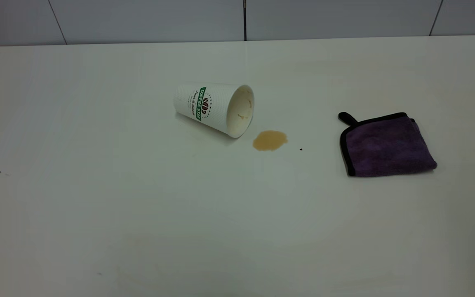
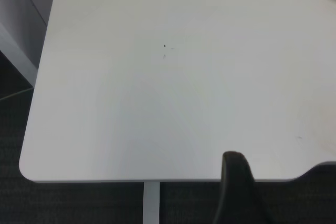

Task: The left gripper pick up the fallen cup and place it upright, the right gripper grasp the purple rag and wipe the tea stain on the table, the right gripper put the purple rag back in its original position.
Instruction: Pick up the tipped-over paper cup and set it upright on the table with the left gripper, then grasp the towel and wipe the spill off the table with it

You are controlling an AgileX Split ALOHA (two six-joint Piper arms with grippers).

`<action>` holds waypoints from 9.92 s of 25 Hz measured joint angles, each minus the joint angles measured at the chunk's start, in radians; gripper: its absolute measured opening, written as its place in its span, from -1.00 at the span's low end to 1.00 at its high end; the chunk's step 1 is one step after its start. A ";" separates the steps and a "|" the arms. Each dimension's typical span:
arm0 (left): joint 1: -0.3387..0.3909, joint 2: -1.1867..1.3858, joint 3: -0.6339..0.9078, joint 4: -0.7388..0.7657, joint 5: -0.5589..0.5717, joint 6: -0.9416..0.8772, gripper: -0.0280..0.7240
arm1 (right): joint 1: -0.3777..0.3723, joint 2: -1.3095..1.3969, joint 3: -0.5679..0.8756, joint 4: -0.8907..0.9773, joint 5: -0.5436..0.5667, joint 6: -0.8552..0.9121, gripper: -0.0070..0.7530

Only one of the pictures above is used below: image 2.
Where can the white metal table leg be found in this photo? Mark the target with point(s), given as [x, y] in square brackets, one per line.
[151, 203]

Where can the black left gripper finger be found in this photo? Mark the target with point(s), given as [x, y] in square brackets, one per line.
[236, 187]

